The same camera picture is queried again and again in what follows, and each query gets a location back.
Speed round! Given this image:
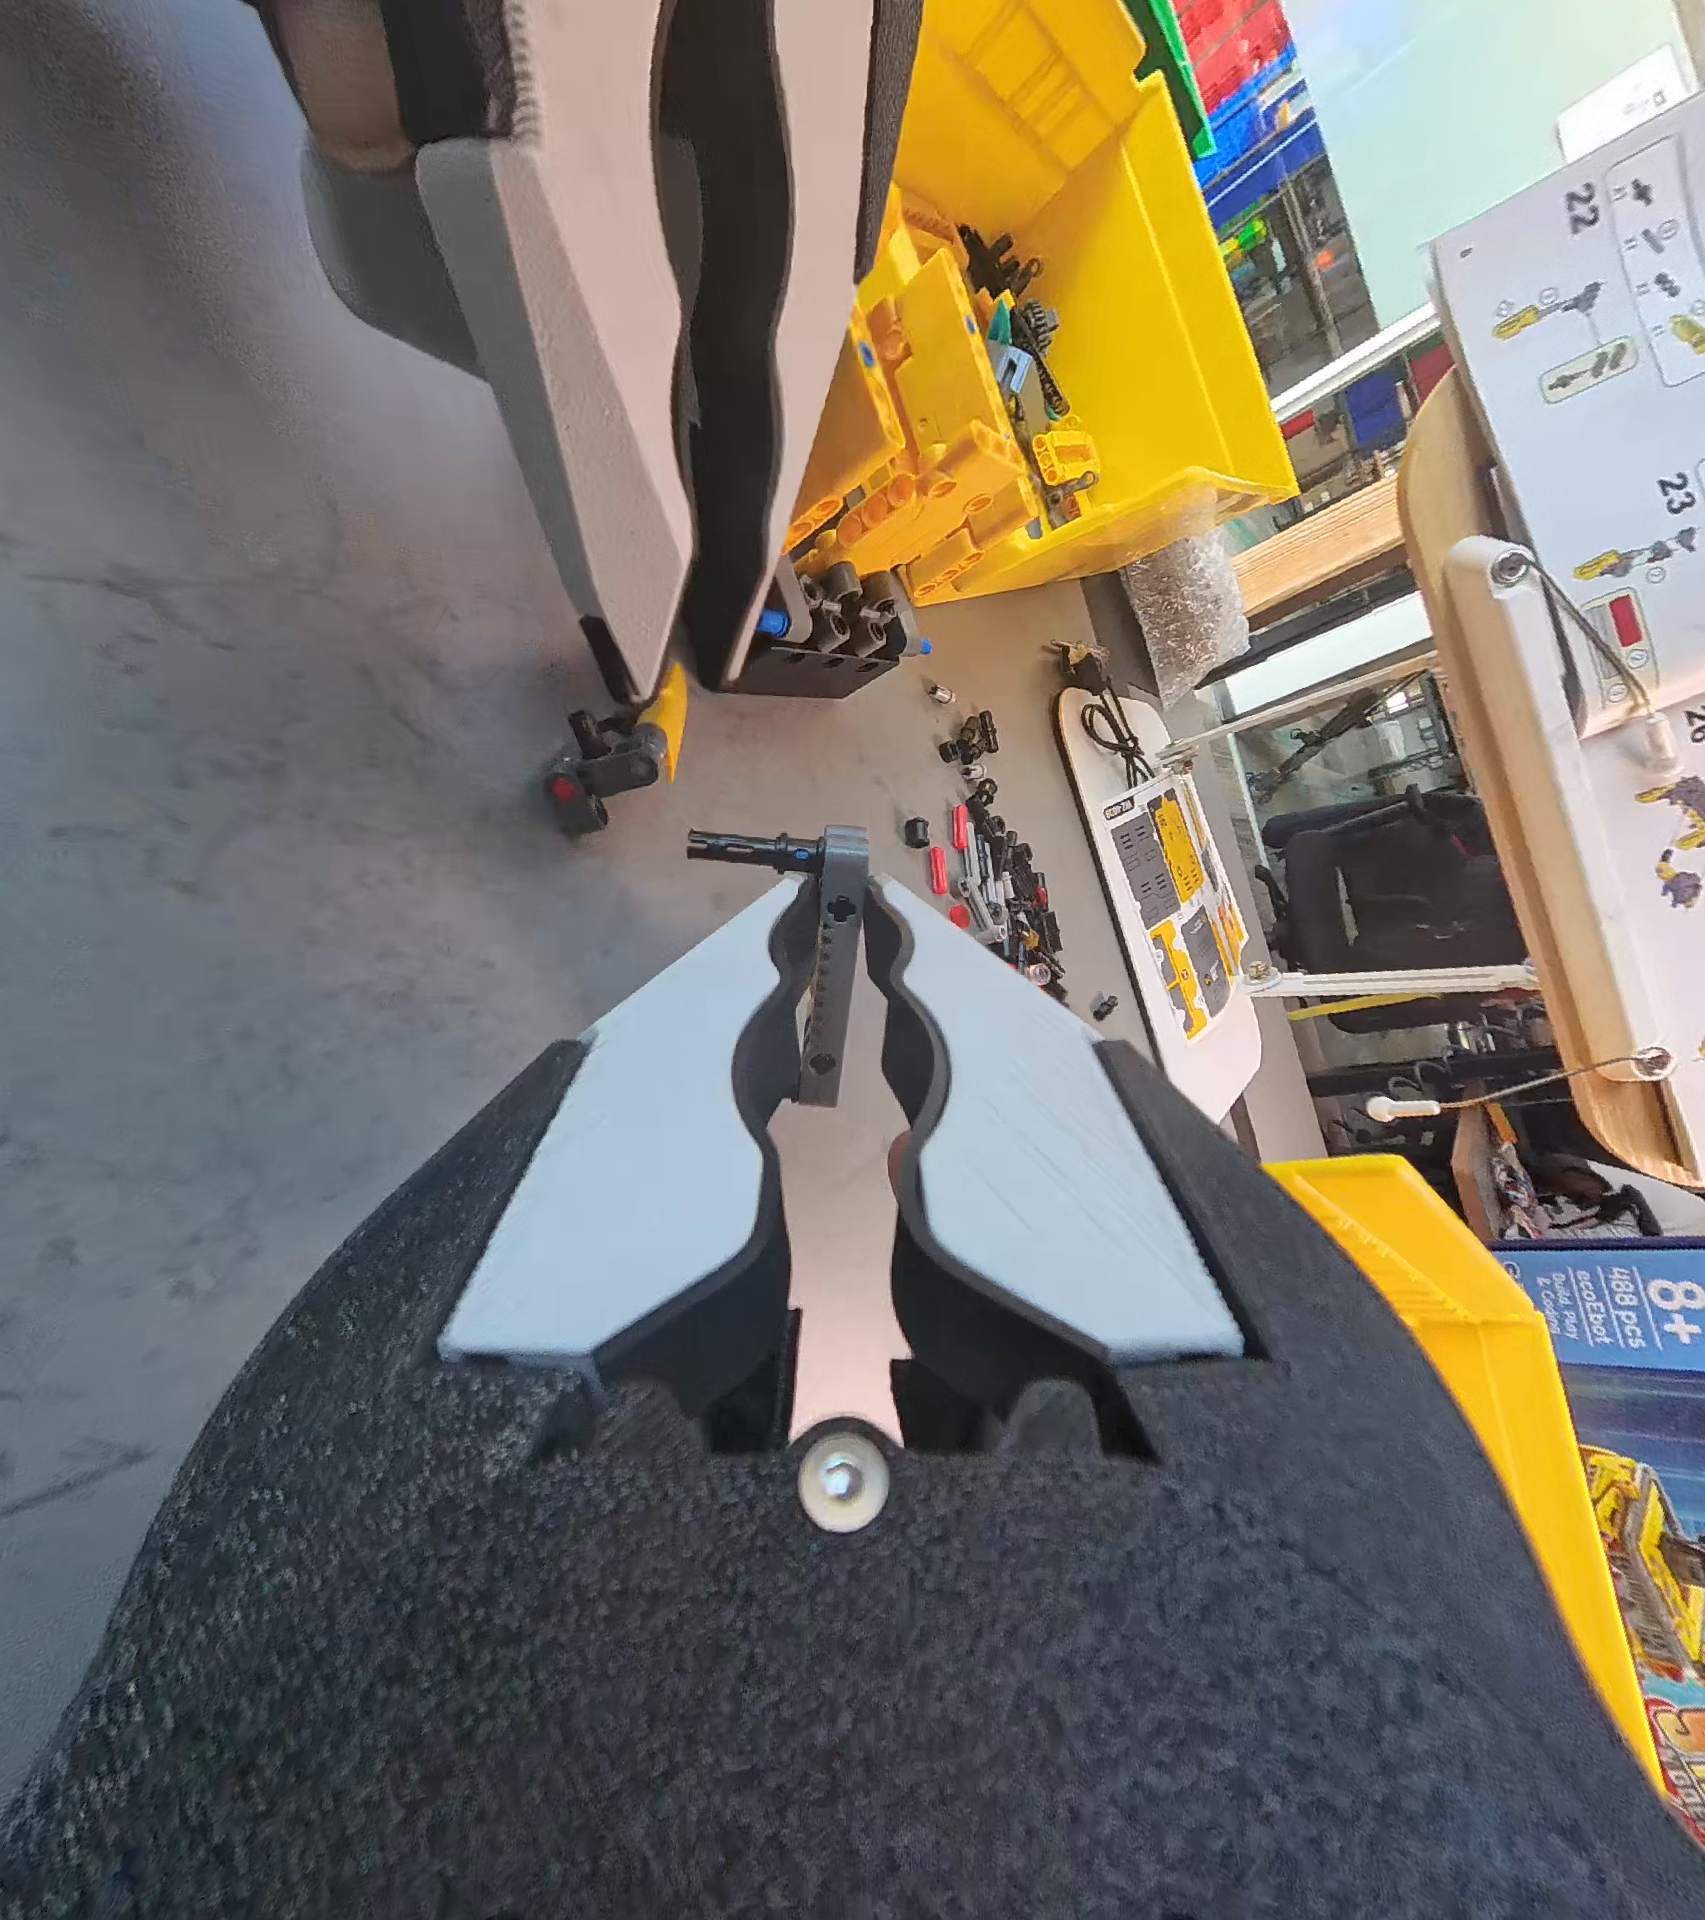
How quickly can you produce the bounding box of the small black cable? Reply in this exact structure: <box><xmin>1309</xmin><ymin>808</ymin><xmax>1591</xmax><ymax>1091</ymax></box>
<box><xmin>1046</xmin><ymin>636</ymin><xmax>1161</xmax><ymax>790</ymax></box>

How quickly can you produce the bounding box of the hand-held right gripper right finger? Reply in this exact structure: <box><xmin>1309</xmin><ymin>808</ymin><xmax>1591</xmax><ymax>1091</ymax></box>
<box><xmin>861</xmin><ymin>878</ymin><xmax>1246</xmax><ymax>1404</ymax></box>

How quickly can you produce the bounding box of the pile of small lego pins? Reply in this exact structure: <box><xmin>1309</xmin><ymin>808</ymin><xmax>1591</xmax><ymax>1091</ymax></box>
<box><xmin>903</xmin><ymin>674</ymin><xmax>1124</xmax><ymax>1022</ymax></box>

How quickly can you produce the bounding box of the grey grille yellow lego subassembly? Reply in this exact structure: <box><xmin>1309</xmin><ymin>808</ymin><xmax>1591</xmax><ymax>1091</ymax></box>
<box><xmin>688</xmin><ymin>823</ymin><xmax>870</xmax><ymax>1111</ymax></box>

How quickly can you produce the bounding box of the yellow black lego robot build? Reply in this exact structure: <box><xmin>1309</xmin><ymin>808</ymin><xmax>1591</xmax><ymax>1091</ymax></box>
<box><xmin>724</xmin><ymin>195</ymin><xmax>1049</xmax><ymax>700</ymax></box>

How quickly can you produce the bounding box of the blue robot kit box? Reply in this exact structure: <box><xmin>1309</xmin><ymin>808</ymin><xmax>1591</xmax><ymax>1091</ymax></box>
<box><xmin>1493</xmin><ymin>1235</ymin><xmax>1705</xmax><ymax>1920</ymax></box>

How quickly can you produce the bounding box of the black office chair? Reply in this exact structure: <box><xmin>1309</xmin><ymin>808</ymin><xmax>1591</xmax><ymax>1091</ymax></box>
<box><xmin>1257</xmin><ymin>795</ymin><xmax>1528</xmax><ymax>993</ymax></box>

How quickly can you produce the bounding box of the clear plastic bag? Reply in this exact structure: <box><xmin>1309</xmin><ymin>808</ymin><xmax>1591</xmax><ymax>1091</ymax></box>
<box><xmin>1121</xmin><ymin>524</ymin><xmax>1250</xmax><ymax>708</ymax></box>

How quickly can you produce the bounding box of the open instruction manual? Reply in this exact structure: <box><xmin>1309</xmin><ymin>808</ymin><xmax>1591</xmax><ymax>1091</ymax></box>
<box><xmin>1424</xmin><ymin>44</ymin><xmax>1705</xmax><ymax>1187</ymax></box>

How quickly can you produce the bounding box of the grey green lego piece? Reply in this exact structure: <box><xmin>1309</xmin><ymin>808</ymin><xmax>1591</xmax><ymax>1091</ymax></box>
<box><xmin>986</xmin><ymin>300</ymin><xmax>1055</xmax><ymax>406</ymax></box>

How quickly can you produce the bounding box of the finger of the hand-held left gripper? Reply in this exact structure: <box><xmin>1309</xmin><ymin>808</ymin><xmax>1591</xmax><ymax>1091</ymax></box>
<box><xmin>685</xmin><ymin>0</ymin><xmax>881</xmax><ymax>692</ymax></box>
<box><xmin>417</xmin><ymin>0</ymin><xmax>706</xmax><ymax>708</ymax></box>

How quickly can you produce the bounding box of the yellow grey lego arm assembly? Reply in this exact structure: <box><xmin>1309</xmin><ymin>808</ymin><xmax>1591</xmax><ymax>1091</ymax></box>
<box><xmin>541</xmin><ymin>660</ymin><xmax>688</xmax><ymax>837</ymax></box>

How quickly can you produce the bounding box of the green plastic bin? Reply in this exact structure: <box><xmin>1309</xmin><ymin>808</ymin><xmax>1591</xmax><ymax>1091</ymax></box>
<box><xmin>1136</xmin><ymin>0</ymin><xmax>1219</xmax><ymax>158</ymax></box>

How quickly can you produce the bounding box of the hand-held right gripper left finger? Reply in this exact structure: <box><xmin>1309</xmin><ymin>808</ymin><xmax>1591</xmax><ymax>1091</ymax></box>
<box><xmin>435</xmin><ymin>874</ymin><xmax>824</xmax><ymax>1404</ymax></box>

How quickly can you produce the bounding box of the small orange lego frame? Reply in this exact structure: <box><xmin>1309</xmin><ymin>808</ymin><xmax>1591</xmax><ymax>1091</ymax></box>
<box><xmin>1025</xmin><ymin>427</ymin><xmax>1101</xmax><ymax>518</ymax></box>

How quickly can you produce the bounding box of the shelf of coloured storage bins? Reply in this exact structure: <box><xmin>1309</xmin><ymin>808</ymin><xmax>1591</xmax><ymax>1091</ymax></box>
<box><xmin>1166</xmin><ymin>0</ymin><xmax>1395</xmax><ymax>497</ymax></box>

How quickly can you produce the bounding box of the yellow plastic parts bin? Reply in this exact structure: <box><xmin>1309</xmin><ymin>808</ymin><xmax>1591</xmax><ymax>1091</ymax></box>
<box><xmin>851</xmin><ymin>0</ymin><xmax>1304</xmax><ymax>605</ymax></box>
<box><xmin>1262</xmin><ymin>1153</ymin><xmax>1665</xmax><ymax>1788</ymax></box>

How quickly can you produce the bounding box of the bundle of black lego parts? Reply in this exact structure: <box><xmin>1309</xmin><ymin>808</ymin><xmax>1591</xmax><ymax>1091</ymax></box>
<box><xmin>955</xmin><ymin>225</ymin><xmax>1049</xmax><ymax>302</ymax></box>

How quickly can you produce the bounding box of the white instruction booklet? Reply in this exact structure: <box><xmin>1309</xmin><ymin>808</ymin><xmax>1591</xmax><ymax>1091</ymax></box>
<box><xmin>1055</xmin><ymin>684</ymin><xmax>1261</xmax><ymax>1120</ymax></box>

